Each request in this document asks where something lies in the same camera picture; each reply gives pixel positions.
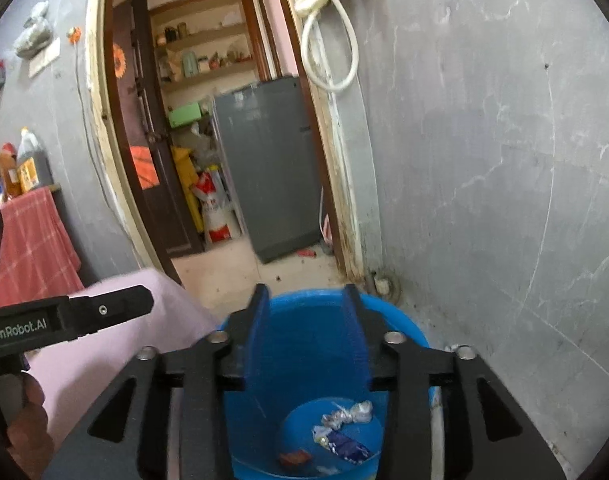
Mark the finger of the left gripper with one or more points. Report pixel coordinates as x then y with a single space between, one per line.
87 315

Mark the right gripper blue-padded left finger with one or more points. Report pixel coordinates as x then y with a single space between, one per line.
244 416

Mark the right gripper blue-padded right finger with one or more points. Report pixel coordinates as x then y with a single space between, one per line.
382 367

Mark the clear plastic wrapper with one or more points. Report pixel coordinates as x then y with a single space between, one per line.
358 413

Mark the blue snack wrapper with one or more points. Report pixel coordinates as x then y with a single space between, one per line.
340 445

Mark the small red wrapper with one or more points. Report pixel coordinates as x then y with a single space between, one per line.
295 459

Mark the blue plastic trash bucket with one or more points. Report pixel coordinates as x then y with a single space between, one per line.
310 363

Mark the person's left hand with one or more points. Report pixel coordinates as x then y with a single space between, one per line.
29 443

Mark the pink floral tablecloth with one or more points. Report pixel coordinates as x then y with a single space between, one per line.
73 374

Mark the red plaid cloth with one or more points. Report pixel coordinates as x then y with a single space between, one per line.
37 258

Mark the red white rice sack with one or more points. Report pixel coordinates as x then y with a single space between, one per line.
216 208

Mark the large dark vinegar jug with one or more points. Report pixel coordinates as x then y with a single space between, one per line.
32 163

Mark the orange oil bottle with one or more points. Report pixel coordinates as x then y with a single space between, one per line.
8 172

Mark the yellow bag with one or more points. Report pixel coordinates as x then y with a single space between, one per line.
188 178

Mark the grey refrigerator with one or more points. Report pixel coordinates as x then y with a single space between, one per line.
265 138

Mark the green box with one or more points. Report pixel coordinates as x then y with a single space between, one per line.
184 115

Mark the dark brown wooden door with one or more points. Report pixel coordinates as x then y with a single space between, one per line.
148 133

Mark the orange sunflower decoration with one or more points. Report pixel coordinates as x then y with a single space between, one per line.
119 61

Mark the wooden wall shelf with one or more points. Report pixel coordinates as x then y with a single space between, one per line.
207 47

